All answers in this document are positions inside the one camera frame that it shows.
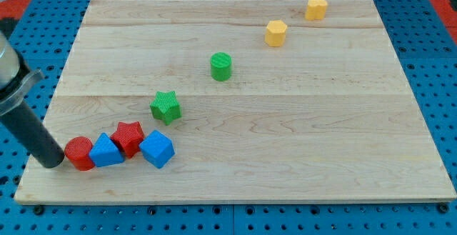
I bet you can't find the blue cube block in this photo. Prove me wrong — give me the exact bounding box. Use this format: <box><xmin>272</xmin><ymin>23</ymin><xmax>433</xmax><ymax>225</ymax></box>
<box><xmin>139</xmin><ymin>130</ymin><xmax>175</xmax><ymax>169</ymax></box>

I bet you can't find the green cylinder block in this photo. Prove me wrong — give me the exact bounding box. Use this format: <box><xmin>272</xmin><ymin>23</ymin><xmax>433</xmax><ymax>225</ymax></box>
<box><xmin>210</xmin><ymin>52</ymin><xmax>232</xmax><ymax>81</ymax></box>

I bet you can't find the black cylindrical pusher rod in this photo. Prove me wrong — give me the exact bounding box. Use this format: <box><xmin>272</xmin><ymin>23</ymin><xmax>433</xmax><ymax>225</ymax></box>
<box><xmin>1</xmin><ymin>101</ymin><xmax>64</xmax><ymax>169</ymax></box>

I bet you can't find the light wooden board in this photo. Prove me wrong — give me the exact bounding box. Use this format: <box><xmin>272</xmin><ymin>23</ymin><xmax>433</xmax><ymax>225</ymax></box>
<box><xmin>15</xmin><ymin>0</ymin><xmax>456</xmax><ymax>205</ymax></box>

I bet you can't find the red cylinder block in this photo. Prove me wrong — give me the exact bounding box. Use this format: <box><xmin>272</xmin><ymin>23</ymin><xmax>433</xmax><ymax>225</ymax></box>
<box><xmin>64</xmin><ymin>136</ymin><xmax>95</xmax><ymax>171</ymax></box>

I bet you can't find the yellow heart block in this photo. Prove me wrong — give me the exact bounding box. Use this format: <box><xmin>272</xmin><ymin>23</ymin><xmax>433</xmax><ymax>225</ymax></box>
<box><xmin>305</xmin><ymin>0</ymin><xmax>328</xmax><ymax>21</ymax></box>

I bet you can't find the blue triangular prism block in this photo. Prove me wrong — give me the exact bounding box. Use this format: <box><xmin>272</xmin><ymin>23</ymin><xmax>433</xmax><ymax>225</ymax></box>
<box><xmin>89</xmin><ymin>133</ymin><xmax>124</xmax><ymax>167</ymax></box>

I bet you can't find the yellow hexagon block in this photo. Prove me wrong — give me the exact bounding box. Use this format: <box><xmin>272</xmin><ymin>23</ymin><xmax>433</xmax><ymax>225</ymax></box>
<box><xmin>264</xmin><ymin>20</ymin><xmax>288</xmax><ymax>47</ymax></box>

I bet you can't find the red star block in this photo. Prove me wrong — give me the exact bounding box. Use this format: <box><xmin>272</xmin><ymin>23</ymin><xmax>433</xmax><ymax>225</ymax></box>
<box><xmin>110</xmin><ymin>121</ymin><xmax>145</xmax><ymax>159</ymax></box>

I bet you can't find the green star block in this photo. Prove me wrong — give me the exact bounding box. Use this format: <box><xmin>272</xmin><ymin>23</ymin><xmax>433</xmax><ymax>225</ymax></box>
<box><xmin>150</xmin><ymin>91</ymin><xmax>181</xmax><ymax>125</ymax></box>

